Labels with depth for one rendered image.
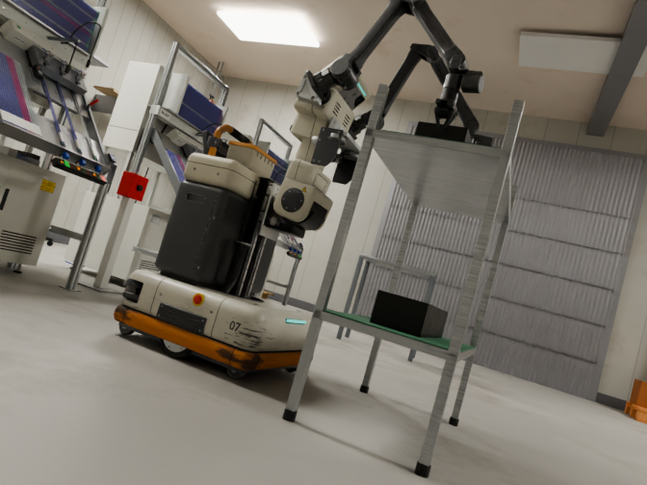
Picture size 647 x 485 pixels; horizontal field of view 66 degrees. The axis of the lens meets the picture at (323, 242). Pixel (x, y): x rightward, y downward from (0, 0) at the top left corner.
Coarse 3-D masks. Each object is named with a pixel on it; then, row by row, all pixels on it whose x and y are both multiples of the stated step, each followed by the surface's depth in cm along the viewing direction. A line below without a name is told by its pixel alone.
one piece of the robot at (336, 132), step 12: (336, 120) 209; (324, 132) 204; (336, 132) 202; (312, 144) 208; (324, 144) 203; (336, 144) 201; (348, 144) 212; (324, 156) 202; (336, 156) 220; (348, 156) 221; (336, 168) 227; (348, 168) 225; (336, 180) 226; (348, 180) 224
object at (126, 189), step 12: (120, 180) 325; (132, 180) 322; (144, 180) 331; (120, 192) 323; (132, 192) 324; (120, 204) 327; (132, 204) 329; (120, 216) 325; (120, 228) 325; (108, 240) 325; (120, 240) 327; (108, 252) 323; (108, 264) 322; (96, 276) 323; (108, 276) 324; (96, 288) 314; (108, 288) 330
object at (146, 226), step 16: (112, 208) 381; (144, 208) 370; (80, 224) 388; (112, 224) 378; (128, 224) 372; (144, 224) 368; (160, 224) 383; (96, 240) 380; (128, 240) 370; (144, 240) 372; (160, 240) 387; (96, 256) 377; (128, 256) 367; (144, 256) 376; (112, 272) 370; (128, 272) 365
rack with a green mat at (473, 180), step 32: (384, 96) 161; (512, 128) 145; (384, 160) 181; (416, 160) 170; (448, 160) 161; (480, 160) 152; (352, 192) 158; (416, 192) 217; (448, 192) 201; (480, 192) 187; (512, 192) 226; (480, 256) 141; (320, 320) 154; (352, 320) 151; (480, 320) 221; (448, 352) 140; (448, 384) 138; (288, 416) 152
